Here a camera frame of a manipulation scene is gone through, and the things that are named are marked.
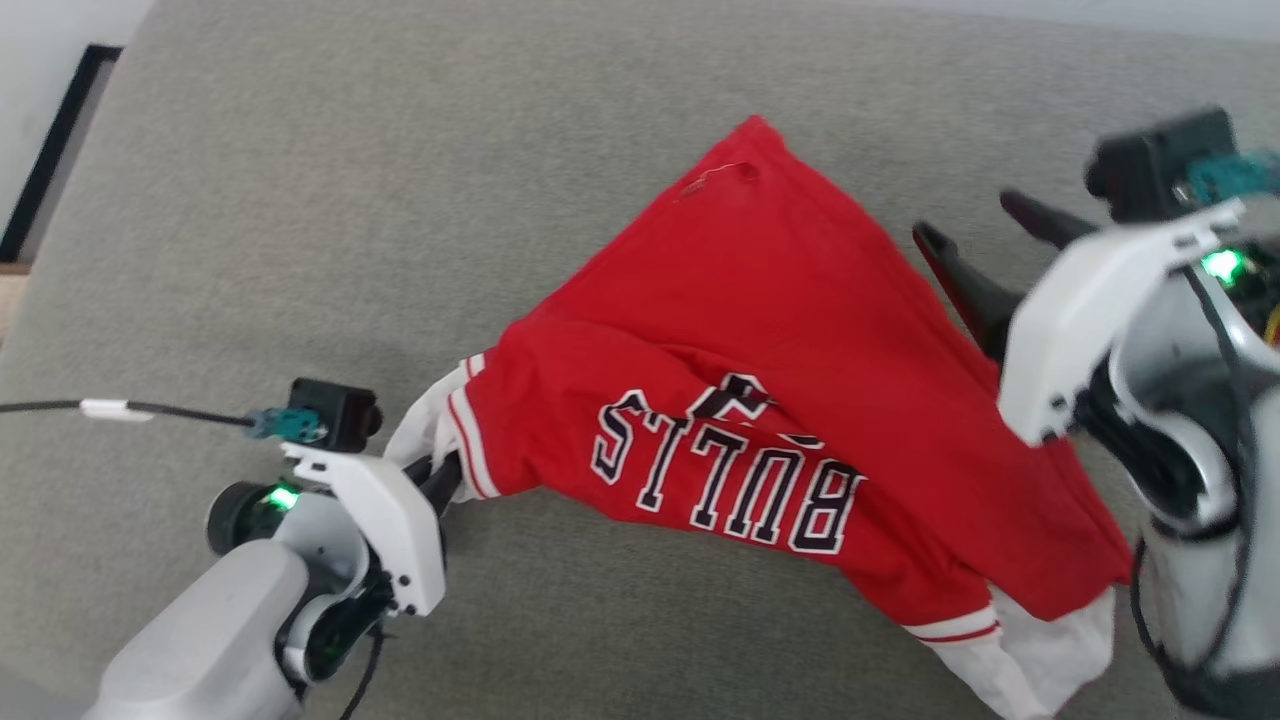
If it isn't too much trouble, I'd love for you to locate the white cable label tag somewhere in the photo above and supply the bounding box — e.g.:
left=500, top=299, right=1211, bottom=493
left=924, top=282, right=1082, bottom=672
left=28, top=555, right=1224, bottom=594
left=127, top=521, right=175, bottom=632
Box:
left=79, top=398, right=154, bottom=424

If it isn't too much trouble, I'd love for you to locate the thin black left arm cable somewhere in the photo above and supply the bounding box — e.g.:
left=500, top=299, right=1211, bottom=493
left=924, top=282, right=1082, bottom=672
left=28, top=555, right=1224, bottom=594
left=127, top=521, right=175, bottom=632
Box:
left=338, top=625, right=393, bottom=720

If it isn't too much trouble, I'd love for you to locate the black cable with teal plug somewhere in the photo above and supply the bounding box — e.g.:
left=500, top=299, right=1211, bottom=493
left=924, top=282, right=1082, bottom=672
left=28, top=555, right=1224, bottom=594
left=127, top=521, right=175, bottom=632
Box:
left=0, top=397, right=328, bottom=444

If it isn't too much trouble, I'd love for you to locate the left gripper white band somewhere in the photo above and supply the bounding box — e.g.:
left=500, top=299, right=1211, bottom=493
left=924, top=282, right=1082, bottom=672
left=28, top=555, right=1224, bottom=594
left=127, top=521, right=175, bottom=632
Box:
left=206, top=442, right=467, bottom=619

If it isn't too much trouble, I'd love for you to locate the black wall baseboard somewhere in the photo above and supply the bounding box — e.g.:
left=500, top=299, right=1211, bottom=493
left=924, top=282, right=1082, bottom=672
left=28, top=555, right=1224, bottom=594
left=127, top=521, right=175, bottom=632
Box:
left=0, top=43, right=124, bottom=264

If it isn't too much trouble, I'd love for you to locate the red Bulls basketball jersey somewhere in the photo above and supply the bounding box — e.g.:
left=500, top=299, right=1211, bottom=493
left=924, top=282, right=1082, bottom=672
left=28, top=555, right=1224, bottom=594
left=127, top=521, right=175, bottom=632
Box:
left=384, top=114, right=1137, bottom=720

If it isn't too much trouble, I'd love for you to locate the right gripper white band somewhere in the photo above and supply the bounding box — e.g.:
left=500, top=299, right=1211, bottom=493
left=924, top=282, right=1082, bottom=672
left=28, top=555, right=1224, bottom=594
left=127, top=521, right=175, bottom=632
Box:
left=911, top=187, right=1280, bottom=537

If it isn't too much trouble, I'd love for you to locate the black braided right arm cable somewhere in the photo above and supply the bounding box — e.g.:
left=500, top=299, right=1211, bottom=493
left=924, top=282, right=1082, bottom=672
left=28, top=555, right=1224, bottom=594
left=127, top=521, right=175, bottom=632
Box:
left=1128, top=538, right=1233, bottom=703

